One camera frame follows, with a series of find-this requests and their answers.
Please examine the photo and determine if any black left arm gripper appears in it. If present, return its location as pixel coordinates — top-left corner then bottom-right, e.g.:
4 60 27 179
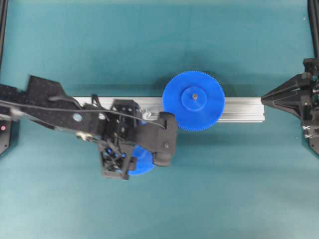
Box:
98 99 176 180

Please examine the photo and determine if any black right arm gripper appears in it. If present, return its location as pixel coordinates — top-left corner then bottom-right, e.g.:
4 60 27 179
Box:
261 58 319 139

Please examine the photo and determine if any small blue gear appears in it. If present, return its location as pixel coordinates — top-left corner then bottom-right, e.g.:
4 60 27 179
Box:
128 146 155 176

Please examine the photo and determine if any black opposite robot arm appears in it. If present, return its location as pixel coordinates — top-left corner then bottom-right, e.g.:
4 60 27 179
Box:
0 71 226 180

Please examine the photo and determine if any large blue gear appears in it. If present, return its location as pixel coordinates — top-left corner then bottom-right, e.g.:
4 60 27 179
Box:
162 71 226 132

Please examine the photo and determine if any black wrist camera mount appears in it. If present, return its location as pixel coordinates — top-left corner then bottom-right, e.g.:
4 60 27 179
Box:
131 116 177 155

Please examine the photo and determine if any silver aluminium extrusion rail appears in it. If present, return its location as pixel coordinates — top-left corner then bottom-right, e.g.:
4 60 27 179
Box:
73 96 265 123

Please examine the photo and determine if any black right frame post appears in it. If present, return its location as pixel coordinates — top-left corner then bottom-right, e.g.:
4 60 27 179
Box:
308 0 319 58

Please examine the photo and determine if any black frame post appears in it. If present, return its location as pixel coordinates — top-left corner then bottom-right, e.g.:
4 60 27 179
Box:
0 0 9 64
308 0 319 58

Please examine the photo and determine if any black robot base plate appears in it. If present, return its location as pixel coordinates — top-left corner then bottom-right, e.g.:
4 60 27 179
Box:
0 119 20 156

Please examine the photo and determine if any black cable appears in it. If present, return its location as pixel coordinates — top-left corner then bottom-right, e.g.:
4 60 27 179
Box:
0 99 166 130

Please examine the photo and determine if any black left frame post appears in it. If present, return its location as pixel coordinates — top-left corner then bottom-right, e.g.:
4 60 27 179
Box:
0 0 9 64

